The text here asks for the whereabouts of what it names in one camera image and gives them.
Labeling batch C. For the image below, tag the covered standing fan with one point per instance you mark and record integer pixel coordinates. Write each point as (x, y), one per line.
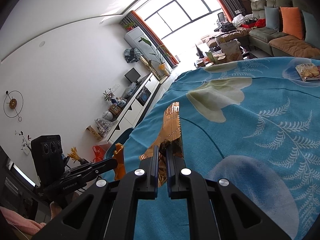
(134, 55)

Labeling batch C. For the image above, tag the round wall clock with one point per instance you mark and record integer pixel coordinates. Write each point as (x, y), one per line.
(13, 104)

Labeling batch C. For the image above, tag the orange plastic bag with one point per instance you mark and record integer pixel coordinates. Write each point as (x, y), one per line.
(99, 153)

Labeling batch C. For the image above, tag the gold foil wrapper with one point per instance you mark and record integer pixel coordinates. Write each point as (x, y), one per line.
(170, 135)

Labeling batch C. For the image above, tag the window frame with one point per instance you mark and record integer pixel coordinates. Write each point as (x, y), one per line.
(178, 14)

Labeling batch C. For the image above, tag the small black monitor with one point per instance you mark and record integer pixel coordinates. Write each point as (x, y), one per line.
(133, 76)

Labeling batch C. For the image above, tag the orange peel piece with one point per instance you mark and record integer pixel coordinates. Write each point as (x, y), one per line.
(119, 171)

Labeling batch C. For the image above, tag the cluttered coffee table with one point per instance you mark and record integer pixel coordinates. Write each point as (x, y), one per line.
(230, 51)

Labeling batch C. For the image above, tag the grey-blue cushion near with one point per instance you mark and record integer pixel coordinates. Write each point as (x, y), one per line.
(312, 35)

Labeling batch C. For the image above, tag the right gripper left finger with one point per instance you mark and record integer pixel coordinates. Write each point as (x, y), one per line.
(106, 210)

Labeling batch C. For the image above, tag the tall green potted plant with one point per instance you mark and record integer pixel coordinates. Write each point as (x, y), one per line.
(159, 59)

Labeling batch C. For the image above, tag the grey-blue cushion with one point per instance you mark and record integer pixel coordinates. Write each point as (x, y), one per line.
(272, 18)
(312, 35)

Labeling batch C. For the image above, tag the white standing air conditioner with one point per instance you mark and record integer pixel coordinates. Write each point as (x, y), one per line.
(136, 38)

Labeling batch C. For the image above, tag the snack chip bag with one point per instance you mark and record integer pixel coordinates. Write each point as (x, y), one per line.
(308, 71)

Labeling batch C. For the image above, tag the grey-blue cushion far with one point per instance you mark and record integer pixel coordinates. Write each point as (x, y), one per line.
(272, 18)

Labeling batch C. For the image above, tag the white TV cabinet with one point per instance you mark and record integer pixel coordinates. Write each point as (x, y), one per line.
(136, 108)

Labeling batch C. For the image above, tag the blue floral tablecloth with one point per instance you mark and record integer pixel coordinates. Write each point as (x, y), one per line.
(253, 122)

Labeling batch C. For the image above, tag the person left hand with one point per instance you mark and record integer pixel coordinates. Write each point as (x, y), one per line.
(56, 209)

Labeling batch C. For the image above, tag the left grey orange curtain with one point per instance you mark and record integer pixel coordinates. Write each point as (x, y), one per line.
(132, 18)

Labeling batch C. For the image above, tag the orange cushion far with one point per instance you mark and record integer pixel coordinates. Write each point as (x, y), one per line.
(292, 22)

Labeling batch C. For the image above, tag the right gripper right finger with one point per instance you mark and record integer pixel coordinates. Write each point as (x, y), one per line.
(217, 209)

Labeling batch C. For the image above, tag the green sectional sofa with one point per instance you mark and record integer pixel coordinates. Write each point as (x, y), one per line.
(277, 43)

